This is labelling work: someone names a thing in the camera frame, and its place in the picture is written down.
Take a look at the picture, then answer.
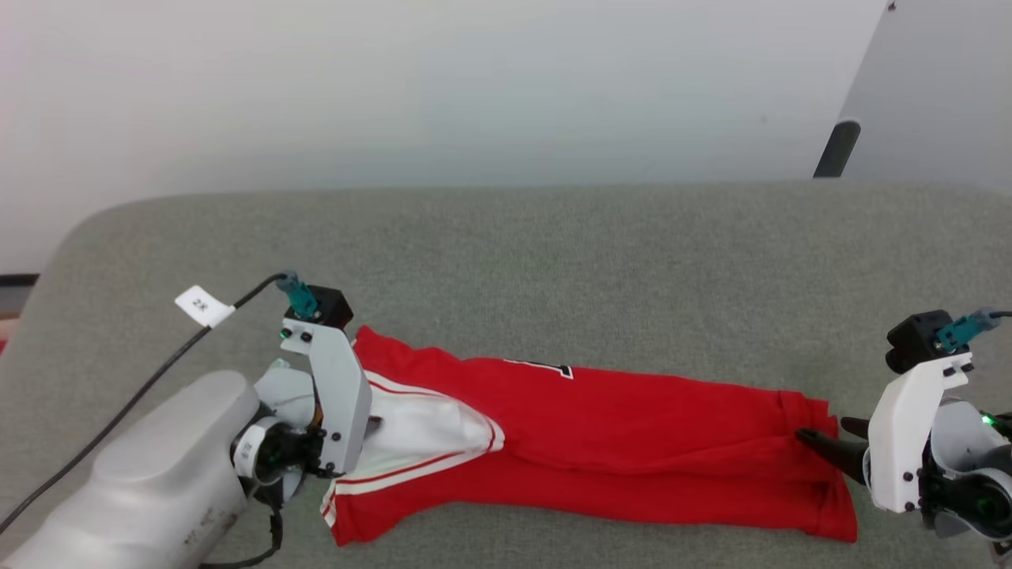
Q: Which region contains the red and white jersey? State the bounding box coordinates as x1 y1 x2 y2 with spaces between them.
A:
320 324 859 548

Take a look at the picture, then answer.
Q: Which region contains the light grey door panel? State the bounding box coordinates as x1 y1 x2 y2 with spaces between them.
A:
836 0 1012 198

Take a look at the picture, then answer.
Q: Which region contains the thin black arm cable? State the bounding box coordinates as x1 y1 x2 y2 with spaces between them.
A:
202 506 285 569

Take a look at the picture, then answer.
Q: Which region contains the white cable label tag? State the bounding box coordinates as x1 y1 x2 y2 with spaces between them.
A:
174 284 236 328

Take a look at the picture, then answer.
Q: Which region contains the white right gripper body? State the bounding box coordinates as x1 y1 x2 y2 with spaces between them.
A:
866 353 973 513

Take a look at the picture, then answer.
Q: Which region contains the teal left camera connector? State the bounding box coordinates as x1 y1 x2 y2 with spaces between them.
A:
276 271 320 320

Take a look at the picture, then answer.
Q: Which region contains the teal right camera connector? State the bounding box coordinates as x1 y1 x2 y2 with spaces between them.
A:
935 308 1002 353

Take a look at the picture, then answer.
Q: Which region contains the black cylindrical post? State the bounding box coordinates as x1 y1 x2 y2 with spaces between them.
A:
813 119 862 179

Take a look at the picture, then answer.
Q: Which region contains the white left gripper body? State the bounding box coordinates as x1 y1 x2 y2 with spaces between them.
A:
281 318 372 475

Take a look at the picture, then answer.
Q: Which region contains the teal camera connector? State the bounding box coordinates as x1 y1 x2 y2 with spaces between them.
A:
935 308 1002 353
276 271 320 320

